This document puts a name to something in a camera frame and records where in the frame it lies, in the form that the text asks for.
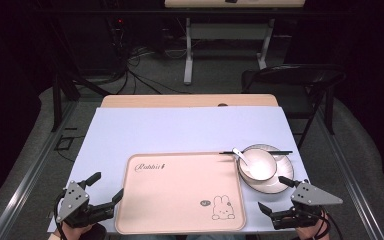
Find left hand-held gripper black cable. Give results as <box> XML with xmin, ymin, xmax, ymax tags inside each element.
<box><xmin>53</xmin><ymin>189</ymin><xmax>68</xmax><ymax>240</ymax></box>

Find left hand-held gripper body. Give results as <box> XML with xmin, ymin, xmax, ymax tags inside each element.
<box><xmin>54</xmin><ymin>180</ymin><xmax>116</xmax><ymax>230</ymax></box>

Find metal floor rail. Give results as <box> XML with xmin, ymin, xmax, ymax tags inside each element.
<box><xmin>315</xmin><ymin>108</ymin><xmax>384</xmax><ymax>240</ymax></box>
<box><xmin>0</xmin><ymin>99</ymin><xmax>78</xmax><ymax>240</ymax></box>

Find white ceramic spoon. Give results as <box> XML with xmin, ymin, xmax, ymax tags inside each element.
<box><xmin>231</xmin><ymin>147</ymin><xmax>263</xmax><ymax>179</ymax></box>

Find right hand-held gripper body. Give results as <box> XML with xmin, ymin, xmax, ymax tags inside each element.
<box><xmin>271</xmin><ymin>181</ymin><xmax>344</xmax><ymax>231</ymax></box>

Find right hand-held gripper black cable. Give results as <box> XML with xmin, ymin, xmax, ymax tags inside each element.
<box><xmin>313</xmin><ymin>205</ymin><xmax>344</xmax><ymax>240</ymax></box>

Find black chopstick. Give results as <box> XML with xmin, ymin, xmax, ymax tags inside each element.
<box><xmin>218</xmin><ymin>150</ymin><xmax>294</xmax><ymax>156</ymax></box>

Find wooden table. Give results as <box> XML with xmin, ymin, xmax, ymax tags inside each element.
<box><xmin>99</xmin><ymin>93</ymin><xmax>280</xmax><ymax>109</ymax></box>

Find black floor socket frame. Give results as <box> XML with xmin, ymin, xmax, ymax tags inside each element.
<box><xmin>54</xmin><ymin>135</ymin><xmax>76</xmax><ymax>152</ymax></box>

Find black folding chair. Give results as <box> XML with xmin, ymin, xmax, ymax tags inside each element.
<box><xmin>241</xmin><ymin>63</ymin><xmax>347</xmax><ymax>150</ymax></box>

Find white plate with dark rim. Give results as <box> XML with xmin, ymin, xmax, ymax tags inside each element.
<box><xmin>237</xmin><ymin>143</ymin><xmax>295</xmax><ymax>195</ymax></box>

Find pink rabbit print tray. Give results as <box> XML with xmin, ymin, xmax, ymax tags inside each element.
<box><xmin>114</xmin><ymin>152</ymin><xmax>247</xmax><ymax>236</ymax></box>

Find white-framed table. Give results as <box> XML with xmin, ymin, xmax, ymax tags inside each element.
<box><xmin>163</xmin><ymin>0</ymin><xmax>306</xmax><ymax>86</ymax></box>

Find pale lavender table cover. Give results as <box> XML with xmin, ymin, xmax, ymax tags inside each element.
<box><xmin>47</xmin><ymin>106</ymin><xmax>311</xmax><ymax>235</ymax></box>

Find white bowl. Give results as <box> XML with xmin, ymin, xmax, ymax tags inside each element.
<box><xmin>238</xmin><ymin>148</ymin><xmax>278</xmax><ymax>183</ymax></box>

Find person's right hand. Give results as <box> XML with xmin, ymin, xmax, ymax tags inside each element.
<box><xmin>294</xmin><ymin>213</ymin><xmax>332</xmax><ymax>240</ymax></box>

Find bundle of black floor cables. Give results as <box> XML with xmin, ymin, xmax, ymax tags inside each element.
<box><xmin>104</xmin><ymin>16</ymin><xmax>194</xmax><ymax>96</ymax></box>

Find person's left hand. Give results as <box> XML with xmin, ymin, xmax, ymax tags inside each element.
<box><xmin>60</xmin><ymin>222</ymin><xmax>95</xmax><ymax>240</ymax></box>

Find hand-held gripper black cable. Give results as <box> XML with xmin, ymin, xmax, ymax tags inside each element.
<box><xmin>313</xmin><ymin>205</ymin><xmax>344</xmax><ymax>240</ymax></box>
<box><xmin>53</xmin><ymin>189</ymin><xmax>68</xmax><ymax>240</ymax></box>

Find black metal stand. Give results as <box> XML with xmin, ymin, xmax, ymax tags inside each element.
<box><xmin>50</xmin><ymin>64</ymin><xmax>112</xmax><ymax>133</ymax></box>

